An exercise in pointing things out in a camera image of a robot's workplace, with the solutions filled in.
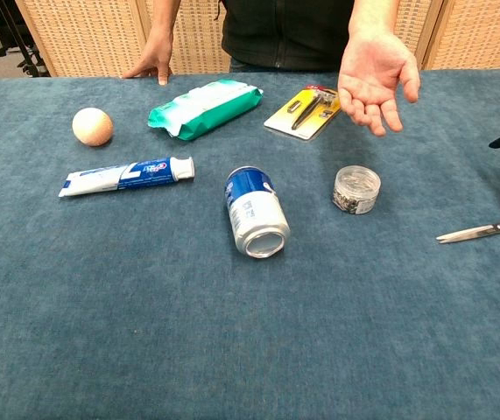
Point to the person's right hand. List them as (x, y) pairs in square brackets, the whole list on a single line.
[(155, 57)]

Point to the person's left hand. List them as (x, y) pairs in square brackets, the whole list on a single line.
[(372, 74)]

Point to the person's right forearm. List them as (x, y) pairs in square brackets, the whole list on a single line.
[(162, 17)]

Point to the person's left forearm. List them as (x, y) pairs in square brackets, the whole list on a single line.
[(374, 17)]

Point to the woven wooden folding screen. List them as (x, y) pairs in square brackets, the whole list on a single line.
[(477, 35), (100, 35)]

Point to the green wet wipes pack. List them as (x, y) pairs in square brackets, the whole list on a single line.
[(206, 109)]

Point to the yellow razor blister pack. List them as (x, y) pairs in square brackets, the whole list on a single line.
[(295, 120)]

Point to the peach coloured ball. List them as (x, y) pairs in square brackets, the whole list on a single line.
[(93, 127)]

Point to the person's torso black jacket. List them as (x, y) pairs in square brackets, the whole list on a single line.
[(284, 35)]

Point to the clear jar of clips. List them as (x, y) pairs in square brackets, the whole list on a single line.
[(357, 190)]

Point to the black tripod stand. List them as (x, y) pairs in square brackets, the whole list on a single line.
[(35, 65)]

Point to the blue white toothpaste tube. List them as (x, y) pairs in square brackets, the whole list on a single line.
[(118, 177)]

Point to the blue white drink can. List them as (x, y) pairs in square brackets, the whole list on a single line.
[(254, 210)]

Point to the blue table mat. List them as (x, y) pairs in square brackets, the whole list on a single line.
[(144, 328)]

